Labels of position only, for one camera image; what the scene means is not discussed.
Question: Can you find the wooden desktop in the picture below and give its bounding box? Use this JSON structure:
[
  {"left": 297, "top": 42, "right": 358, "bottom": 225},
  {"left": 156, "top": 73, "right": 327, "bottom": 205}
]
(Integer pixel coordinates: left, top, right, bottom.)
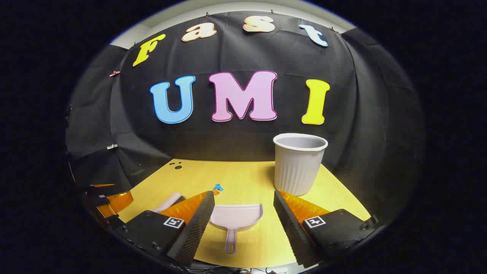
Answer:
[{"left": 116, "top": 158, "right": 371, "bottom": 269}]

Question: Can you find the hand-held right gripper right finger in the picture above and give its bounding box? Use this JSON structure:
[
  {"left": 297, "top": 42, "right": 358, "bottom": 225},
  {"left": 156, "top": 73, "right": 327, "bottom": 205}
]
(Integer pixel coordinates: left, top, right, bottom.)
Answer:
[{"left": 273, "top": 190, "right": 379, "bottom": 268}]

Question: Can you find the lilac plastic dustpan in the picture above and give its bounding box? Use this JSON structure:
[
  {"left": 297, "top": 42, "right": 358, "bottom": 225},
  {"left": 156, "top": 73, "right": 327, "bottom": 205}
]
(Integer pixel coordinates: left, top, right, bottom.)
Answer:
[{"left": 208, "top": 204, "right": 264, "bottom": 254}]

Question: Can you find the white ribbed garbage bin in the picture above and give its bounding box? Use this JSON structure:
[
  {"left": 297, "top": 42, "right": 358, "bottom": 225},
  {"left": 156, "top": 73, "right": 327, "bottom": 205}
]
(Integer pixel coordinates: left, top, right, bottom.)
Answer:
[{"left": 273, "top": 133, "right": 328, "bottom": 196}]

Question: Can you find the black backdrop cloth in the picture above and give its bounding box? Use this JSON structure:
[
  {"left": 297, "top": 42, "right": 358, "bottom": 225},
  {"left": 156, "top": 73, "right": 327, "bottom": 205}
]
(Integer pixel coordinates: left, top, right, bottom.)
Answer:
[{"left": 65, "top": 11, "right": 425, "bottom": 225}]

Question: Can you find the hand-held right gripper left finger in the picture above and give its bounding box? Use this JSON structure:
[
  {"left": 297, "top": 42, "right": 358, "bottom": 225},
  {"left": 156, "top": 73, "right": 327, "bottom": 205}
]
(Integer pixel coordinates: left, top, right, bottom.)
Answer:
[{"left": 115, "top": 191, "right": 216, "bottom": 267}]

